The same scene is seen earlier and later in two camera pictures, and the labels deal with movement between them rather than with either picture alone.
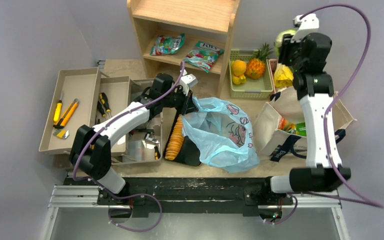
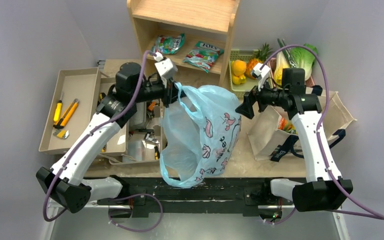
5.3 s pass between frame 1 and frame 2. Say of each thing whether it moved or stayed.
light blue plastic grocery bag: moved
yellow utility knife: stayed
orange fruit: stayed
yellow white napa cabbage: stayed
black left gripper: moved
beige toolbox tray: stayed
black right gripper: moved
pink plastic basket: stayed
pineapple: stayed
